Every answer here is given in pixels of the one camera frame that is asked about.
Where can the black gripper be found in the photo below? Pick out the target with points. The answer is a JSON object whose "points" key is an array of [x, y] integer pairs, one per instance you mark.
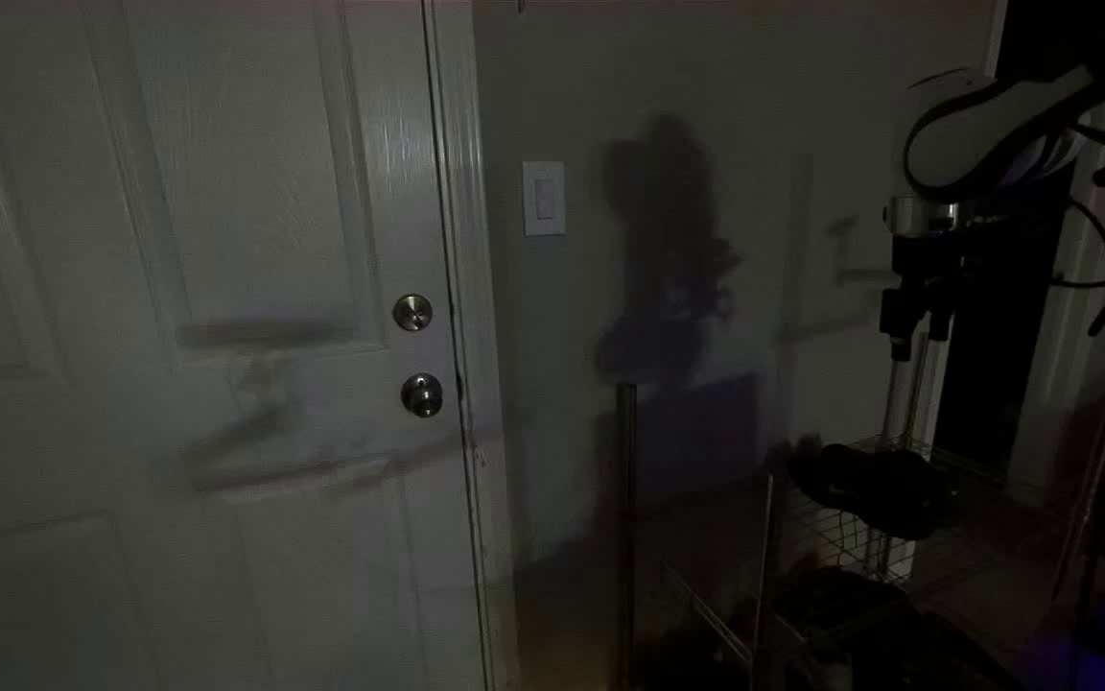
{"points": [[924, 263]]}

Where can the white light switch plate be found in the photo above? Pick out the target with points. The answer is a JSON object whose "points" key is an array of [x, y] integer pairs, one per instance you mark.
{"points": [[543, 198]]}

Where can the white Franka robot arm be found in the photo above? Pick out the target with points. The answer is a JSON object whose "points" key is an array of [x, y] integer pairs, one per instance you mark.
{"points": [[1042, 138]]}

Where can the black bundle in basket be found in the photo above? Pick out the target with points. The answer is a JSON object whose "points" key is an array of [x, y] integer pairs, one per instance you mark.
{"points": [[872, 485]]}

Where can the thin metal stand leg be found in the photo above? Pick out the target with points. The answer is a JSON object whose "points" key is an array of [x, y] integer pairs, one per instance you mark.
{"points": [[1092, 500]]}

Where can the round metal door knob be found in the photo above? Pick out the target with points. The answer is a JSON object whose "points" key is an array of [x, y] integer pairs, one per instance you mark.
{"points": [[420, 391]]}

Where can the metal deadbolt lock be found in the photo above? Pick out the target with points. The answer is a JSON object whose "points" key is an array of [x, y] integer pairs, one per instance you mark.
{"points": [[413, 313]]}

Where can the white panel entry door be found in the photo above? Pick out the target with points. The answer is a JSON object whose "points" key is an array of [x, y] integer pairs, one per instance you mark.
{"points": [[193, 347]]}

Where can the white door frame trim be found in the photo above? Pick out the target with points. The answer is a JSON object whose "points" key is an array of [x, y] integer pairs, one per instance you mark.
{"points": [[475, 253]]}

